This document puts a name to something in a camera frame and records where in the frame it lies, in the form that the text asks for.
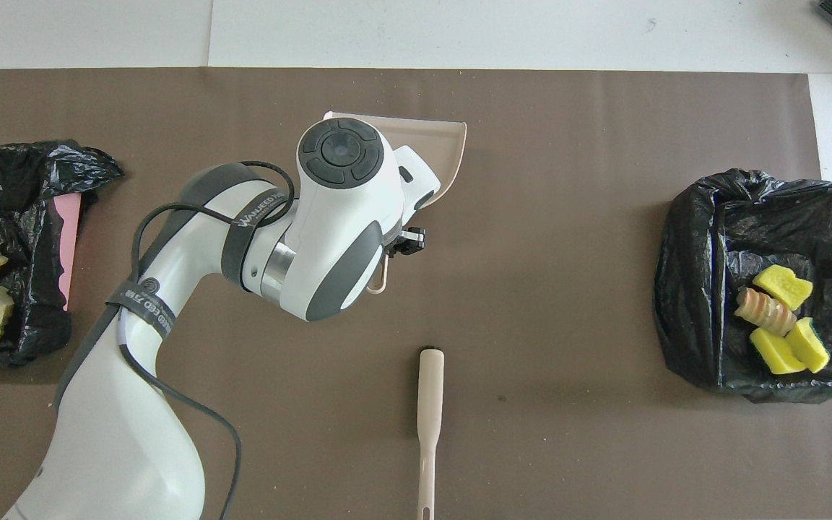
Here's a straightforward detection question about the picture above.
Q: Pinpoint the beige plastic dustpan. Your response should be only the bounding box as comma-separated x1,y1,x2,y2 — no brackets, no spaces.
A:
322,110,467,295

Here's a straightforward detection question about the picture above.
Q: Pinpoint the beige striped toy bread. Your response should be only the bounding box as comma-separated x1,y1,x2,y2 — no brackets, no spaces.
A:
735,287,796,337

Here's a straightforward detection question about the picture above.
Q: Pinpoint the left black bag bin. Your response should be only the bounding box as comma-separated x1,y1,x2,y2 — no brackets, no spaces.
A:
0,139,124,365

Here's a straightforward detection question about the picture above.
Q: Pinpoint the notched yellow sponge piece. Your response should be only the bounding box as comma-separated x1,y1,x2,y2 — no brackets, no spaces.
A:
753,265,814,310

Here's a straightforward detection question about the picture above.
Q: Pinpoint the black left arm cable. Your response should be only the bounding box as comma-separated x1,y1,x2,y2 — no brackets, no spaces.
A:
116,160,298,520

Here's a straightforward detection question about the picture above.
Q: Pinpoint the brown table mat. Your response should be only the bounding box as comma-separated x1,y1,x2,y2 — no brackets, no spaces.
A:
0,67,832,520

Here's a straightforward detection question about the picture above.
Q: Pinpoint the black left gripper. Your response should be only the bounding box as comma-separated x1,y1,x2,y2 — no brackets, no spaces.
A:
387,227,427,257

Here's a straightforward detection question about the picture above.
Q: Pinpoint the pink plastic bin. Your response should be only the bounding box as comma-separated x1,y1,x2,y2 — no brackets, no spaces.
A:
51,191,83,311

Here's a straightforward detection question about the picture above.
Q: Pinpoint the black bag lined trash bin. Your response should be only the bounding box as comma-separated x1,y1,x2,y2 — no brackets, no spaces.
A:
652,169,832,404

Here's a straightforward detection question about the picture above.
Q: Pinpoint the beige hand brush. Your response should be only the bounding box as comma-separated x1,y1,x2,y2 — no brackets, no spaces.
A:
417,347,446,520

